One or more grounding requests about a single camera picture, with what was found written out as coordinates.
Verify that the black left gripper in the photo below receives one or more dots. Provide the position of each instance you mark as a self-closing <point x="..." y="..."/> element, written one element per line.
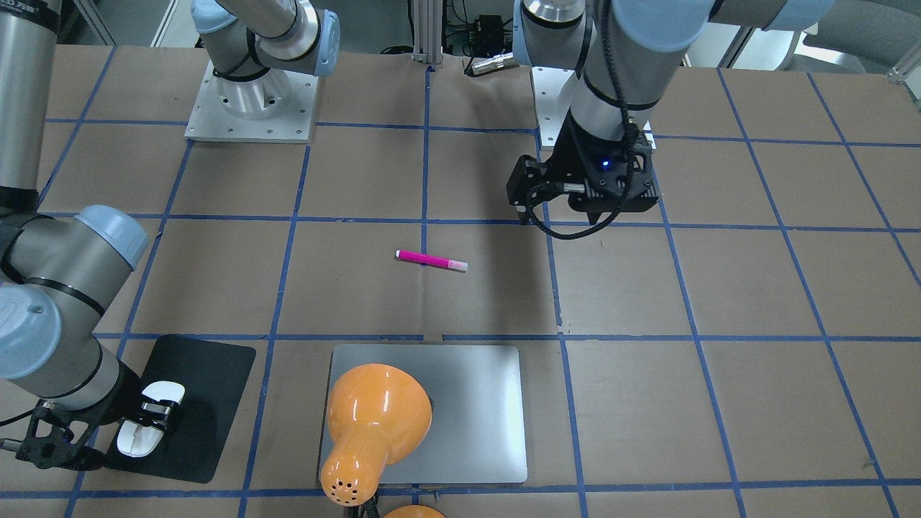
<point x="573" y="152"/>

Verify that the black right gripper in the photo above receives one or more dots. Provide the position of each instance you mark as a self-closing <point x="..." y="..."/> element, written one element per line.
<point x="124" y="400"/>

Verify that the white computer mouse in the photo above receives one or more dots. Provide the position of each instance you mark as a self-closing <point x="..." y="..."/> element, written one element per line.
<point x="137" y="441"/>

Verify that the pink marker pen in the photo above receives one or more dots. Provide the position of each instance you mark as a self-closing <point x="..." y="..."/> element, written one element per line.
<point x="431" y="260"/>

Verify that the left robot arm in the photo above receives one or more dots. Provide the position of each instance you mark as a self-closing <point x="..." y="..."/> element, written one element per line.
<point x="623" y="55"/>

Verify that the black mousepad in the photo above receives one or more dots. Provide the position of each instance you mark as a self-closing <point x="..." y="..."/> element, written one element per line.
<point x="215" y="377"/>

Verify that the silver laptop notebook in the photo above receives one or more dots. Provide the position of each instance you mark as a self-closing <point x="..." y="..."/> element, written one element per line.
<point x="477" y="436"/>

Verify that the silver cylinder connector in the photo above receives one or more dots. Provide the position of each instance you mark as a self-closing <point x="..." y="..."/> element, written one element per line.
<point x="482" y="66"/>

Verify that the orange desk lamp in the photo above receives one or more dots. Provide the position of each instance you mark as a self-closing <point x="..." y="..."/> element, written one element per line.
<point x="377" y="415"/>

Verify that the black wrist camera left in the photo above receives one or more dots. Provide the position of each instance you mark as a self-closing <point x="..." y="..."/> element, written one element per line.
<point x="609" y="187"/>

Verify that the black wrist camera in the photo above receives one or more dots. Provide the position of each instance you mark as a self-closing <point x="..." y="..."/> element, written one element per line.
<point x="609" y="187"/>
<point x="58" y="438"/>

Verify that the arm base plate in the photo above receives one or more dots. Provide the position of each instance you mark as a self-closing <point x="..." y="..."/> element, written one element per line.
<point x="558" y="93"/>
<point x="277" y="108"/>

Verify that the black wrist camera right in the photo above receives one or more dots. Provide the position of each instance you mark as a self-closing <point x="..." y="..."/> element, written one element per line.
<point x="58" y="438"/>

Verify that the aluminium frame post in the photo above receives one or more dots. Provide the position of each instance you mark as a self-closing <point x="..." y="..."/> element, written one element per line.
<point x="427" y="31"/>

